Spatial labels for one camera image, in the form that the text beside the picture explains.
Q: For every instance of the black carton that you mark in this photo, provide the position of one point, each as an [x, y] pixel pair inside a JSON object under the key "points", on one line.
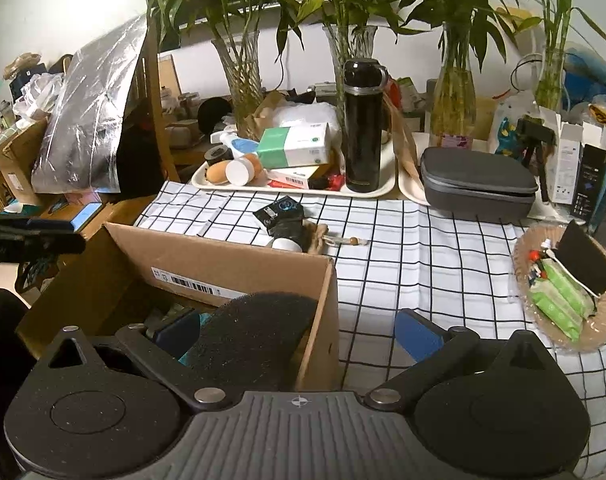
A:
{"points": [[588, 185]]}

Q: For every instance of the wooden side table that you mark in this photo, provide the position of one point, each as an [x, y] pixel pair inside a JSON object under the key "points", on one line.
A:
{"points": [[128, 210]]}

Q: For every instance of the green checked cloth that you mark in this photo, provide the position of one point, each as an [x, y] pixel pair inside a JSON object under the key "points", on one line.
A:
{"points": [[0, 147]]}

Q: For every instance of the woven basket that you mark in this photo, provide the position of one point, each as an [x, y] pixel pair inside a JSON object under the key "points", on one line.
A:
{"points": [[598, 330]]}

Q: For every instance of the white-lidded jar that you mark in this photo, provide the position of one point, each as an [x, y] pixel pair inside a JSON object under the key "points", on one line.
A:
{"points": [[238, 172]]}

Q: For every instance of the black fabric pouch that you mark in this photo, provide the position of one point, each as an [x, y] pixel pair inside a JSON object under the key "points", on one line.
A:
{"points": [[290, 232]]}

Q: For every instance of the black mini tripod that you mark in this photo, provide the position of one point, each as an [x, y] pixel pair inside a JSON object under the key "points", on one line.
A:
{"points": [[533, 132]]}

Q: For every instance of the yellow egg-shaped sponge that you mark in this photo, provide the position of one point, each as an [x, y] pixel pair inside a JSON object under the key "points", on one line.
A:
{"points": [[217, 173]]}

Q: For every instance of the green wipe packet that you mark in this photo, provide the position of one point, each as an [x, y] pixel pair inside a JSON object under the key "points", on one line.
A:
{"points": [[553, 315], [568, 280]]}

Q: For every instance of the black thermos bottle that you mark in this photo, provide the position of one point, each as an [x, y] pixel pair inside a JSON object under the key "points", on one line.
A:
{"points": [[363, 135]]}

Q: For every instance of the grey hard case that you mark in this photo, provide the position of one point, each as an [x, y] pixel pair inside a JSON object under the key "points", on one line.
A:
{"points": [[478, 185]]}

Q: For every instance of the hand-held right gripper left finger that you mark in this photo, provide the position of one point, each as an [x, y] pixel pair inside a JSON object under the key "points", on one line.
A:
{"points": [[178, 332]]}

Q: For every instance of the black tape roll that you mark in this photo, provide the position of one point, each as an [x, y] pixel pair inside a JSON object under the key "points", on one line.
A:
{"points": [[217, 154]]}

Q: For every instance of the brown cardboard box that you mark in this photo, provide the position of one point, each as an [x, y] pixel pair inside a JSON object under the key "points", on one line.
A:
{"points": [[83, 300]]}

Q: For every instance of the teal knitted cloth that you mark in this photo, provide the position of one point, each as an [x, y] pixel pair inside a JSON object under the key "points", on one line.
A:
{"points": [[204, 319]]}

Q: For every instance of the silver foil sheet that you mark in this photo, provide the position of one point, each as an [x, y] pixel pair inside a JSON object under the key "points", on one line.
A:
{"points": [[93, 110]]}

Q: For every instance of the white round pad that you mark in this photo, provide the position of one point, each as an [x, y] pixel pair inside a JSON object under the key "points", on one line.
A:
{"points": [[285, 246]]}

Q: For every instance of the black foil packet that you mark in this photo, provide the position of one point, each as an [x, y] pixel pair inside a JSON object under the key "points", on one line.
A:
{"points": [[278, 210]]}

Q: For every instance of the white black checked tablecloth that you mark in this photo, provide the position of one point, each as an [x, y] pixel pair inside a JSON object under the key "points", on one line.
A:
{"points": [[433, 270]]}

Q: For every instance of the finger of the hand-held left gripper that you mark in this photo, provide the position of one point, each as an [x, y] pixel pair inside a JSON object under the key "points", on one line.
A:
{"points": [[60, 245], [33, 224]]}

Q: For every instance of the black card sleeve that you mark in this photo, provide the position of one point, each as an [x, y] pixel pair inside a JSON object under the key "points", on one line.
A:
{"points": [[583, 257]]}

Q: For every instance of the white carton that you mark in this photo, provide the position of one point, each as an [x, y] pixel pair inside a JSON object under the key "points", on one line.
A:
{"points": [[568, 170]]}

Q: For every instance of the black round dish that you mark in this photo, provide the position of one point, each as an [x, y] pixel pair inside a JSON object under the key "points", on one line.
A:
{"points": [[214, 115]]}

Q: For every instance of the green white tissue box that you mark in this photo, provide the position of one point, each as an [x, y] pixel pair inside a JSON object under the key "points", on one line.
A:
{"points": [[298, 147]]}

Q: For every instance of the wooden shelf unit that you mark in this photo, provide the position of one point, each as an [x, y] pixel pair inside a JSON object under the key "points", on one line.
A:
{"points": [[155, 110]]}

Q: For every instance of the red foil packet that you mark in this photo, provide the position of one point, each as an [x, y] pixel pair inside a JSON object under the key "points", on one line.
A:
{"points": [[328, 181]]}

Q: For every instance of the white plastic bag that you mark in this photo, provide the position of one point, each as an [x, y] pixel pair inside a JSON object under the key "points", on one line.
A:
{"points": [[308, 115]]}

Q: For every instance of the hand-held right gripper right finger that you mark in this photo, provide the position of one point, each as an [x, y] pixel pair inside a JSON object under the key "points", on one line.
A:
{"points": [[418, 332]]}

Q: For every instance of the brown paper bag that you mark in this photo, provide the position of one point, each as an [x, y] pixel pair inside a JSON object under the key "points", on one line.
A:
{"points": [[263, 115], [403, 150]]}

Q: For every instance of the red white box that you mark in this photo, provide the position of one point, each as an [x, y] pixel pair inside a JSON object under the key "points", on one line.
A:
{"points": [[293, 177]]}

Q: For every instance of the white blue spray bottle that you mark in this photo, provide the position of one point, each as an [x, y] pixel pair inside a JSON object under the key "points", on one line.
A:
{"points": [[243, 147]]}

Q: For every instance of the smartphone with blue screen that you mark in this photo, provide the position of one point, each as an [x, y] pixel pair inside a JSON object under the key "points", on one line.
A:
{"points": [[87, 215]]}

